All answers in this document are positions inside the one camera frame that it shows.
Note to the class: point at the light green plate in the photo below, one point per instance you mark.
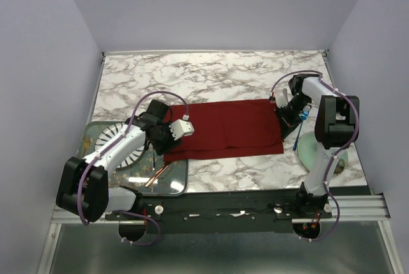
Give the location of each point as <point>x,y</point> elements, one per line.
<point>307,149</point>

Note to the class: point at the aluminium frame rail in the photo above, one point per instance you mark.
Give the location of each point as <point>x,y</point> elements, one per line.
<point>348,208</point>

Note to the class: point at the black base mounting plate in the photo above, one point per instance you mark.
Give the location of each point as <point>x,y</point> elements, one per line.
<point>263,223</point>

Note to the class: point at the dark red cloth napkin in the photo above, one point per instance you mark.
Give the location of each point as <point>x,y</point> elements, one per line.
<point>229,130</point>

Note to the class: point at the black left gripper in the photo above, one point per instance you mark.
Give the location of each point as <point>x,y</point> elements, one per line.
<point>167,147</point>

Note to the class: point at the teal floral serving tray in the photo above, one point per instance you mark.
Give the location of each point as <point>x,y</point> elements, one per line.
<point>173,181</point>

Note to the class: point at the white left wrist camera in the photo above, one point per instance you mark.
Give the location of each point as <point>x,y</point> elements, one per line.
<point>181,128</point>

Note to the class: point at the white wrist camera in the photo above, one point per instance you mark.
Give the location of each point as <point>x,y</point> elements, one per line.
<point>282,99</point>
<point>181,128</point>

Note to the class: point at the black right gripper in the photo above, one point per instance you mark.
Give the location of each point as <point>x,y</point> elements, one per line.
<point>287,124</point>

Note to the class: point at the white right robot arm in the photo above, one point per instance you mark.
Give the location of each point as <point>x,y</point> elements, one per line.
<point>336,127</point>

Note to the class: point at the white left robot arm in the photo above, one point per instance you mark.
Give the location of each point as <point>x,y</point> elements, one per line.
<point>84,187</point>

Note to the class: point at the rose gold knife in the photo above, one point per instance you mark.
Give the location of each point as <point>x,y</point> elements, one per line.
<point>157,175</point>

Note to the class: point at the blue striped white plate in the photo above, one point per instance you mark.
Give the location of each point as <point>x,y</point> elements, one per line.
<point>126,151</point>

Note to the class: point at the gold fork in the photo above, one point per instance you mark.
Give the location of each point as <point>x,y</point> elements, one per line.
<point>85,145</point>

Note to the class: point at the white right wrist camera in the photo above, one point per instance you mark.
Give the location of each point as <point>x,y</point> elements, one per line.
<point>282,99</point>

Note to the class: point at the blue handled fork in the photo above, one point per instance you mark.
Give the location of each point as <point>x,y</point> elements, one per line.
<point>303,116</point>

